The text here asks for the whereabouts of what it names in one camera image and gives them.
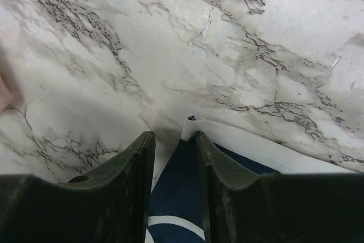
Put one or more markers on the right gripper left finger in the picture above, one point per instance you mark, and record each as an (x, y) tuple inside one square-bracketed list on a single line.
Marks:
[(106, 204)]

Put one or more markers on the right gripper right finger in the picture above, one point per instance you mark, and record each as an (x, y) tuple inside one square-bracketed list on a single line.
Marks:
[(241, 206)]

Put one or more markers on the navy blue underwear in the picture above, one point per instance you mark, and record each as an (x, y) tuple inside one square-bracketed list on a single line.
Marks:
[(175, 211)]

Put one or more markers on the white pink underwear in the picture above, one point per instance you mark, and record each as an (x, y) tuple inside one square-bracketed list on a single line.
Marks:
[(11, 94)]

